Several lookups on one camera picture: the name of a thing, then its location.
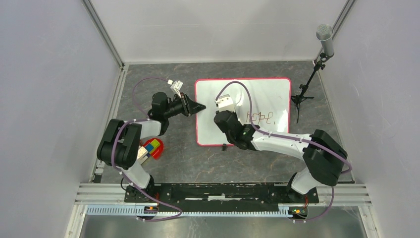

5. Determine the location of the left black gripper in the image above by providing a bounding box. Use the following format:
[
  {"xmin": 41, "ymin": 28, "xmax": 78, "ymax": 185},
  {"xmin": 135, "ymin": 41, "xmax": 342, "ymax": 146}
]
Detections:
[{"xmin": 163, "ymin": 92, "xmax": 206, "ymax": 119}]

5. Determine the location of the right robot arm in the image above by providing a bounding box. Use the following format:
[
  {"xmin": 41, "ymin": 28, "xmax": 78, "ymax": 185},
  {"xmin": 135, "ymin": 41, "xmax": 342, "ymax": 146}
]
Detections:
[{"xmin": 213, "ymin": 111, "xmax": 348, "ymax": 202}]

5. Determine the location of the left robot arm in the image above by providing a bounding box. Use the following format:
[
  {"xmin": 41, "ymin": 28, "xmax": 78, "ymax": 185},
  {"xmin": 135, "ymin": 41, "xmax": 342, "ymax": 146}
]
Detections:
[{"xmin": 97, "ymin": 92, "xmax": 206, "ymax": 202}]

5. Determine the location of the red plastic bowl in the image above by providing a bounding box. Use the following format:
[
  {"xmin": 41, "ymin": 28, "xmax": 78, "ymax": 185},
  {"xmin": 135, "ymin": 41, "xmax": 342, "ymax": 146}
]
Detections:
[{"xmin": 143, "ymin": 137, "xmax": 164, "ymax": 160}]

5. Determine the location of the colourful toy block pile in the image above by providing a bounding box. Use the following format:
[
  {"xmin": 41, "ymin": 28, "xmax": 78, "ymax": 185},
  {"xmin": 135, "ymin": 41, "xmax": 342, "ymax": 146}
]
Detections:
[{"xmin": 137, "ymin": 138, "xmax": 164, "ymax": 164}]

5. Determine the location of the black microphone tripod stand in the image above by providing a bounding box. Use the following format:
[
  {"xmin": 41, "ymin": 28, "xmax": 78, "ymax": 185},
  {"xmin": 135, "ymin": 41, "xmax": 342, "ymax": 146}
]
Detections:
[{"xmin": 291, "ymin": 53, "xmax": 331, "ymax": 123}]

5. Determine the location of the grey microphone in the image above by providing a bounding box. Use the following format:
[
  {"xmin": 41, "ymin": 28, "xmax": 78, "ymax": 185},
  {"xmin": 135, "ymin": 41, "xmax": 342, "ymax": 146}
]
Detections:
[{"xmin": 316, "ymin": 24, "xmax": 334, "ymax": 57}]

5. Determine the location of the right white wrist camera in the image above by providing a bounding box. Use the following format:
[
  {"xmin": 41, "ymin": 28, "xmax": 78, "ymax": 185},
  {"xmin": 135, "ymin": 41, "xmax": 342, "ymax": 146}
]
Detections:
[{"xmin": 215, "ymin": 94, "xmax": 236, "ymax": 113}]

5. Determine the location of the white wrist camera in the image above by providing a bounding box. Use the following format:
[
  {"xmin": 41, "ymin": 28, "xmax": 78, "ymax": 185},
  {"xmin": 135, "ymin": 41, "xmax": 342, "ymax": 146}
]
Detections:
[
  {"xmin": 167, "ymin": 79, "xmax": 183, "ymax": 97},
  {"xmin": 215, "ymin": 94, "xmax": 236, "ymax": 113}
]

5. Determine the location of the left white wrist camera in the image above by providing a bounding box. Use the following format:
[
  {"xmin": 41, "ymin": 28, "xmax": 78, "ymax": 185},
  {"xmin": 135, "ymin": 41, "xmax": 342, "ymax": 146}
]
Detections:
[{"xmin": 167, "ymin": 79, "xmax": 183, "ymax": 97}]

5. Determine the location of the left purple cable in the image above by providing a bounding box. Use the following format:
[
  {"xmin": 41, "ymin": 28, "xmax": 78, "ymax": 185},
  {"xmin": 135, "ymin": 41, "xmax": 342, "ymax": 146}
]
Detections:
[{"xmin": 111, "ymin": 77, "xmax": 183, "ymax": 223}]

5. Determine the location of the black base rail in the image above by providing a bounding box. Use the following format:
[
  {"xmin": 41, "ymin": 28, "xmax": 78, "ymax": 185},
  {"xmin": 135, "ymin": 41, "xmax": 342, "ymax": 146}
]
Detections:
[{"xmin": 124, "ymin": 182, "xmax": 319, "ymax": 213}]

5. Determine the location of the blue grey cable duct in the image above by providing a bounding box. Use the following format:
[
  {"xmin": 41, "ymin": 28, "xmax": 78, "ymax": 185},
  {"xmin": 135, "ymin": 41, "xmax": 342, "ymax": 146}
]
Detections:
[{"xmin": 86, "ymin": 205, "xmax": 293, "ymax": 218}]

